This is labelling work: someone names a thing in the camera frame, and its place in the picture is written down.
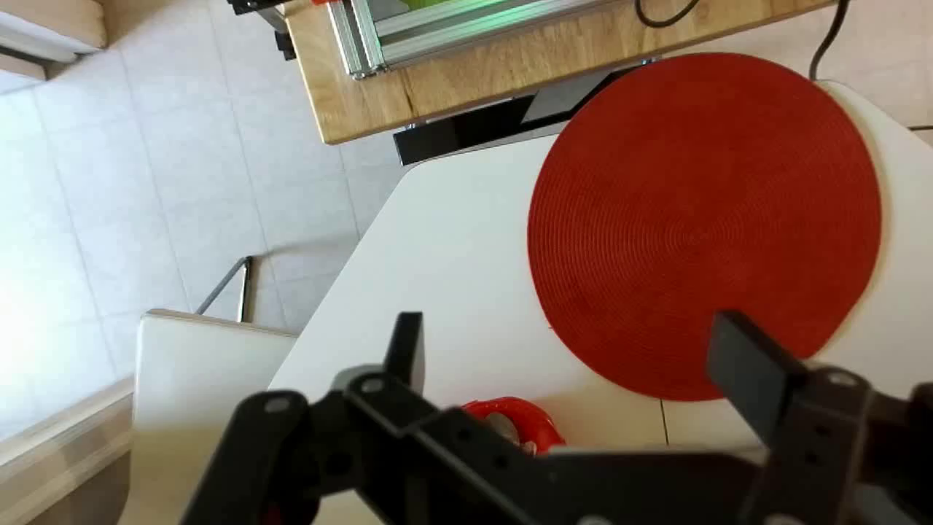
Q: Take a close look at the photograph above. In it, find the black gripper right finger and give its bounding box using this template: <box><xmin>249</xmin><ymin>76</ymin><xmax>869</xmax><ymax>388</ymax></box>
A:
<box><xmin>703</xmin><ymin>310</ymin><xmax>811</xmax><ymax>450</ymax></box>

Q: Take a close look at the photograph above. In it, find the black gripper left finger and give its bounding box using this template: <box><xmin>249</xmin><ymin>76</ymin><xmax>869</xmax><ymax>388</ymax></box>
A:
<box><xmin>381</xmin><ymin>310</ymin><xmax>429</xmax><ymax>393</ymax></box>

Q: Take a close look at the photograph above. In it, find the large red round plate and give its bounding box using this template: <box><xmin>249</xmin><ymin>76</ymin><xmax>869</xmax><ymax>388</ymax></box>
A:
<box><xmin>525</xmin><ymin>51</ymin><xmax>886</xmax><ymax>403</ymax></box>

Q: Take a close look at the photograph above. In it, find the red bowl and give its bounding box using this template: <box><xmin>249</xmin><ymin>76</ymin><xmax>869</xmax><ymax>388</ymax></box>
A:
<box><xmin>459</xmin><ymin>393</ymin><xmax>567</xmax><ymax>457</ymax></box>

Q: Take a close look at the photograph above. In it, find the white chair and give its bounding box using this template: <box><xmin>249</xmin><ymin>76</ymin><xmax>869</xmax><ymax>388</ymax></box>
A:
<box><xmin>120</xmin><ymin>253</ymin><xmax>299</xmax><ymax>525</ymax></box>

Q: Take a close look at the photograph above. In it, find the aluminium frame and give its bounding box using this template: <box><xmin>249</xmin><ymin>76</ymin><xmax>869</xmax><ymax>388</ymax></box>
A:
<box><xmin>322</xmin><ymin>0</ymin><xmax>605</xmax><ymax>81</ymax></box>

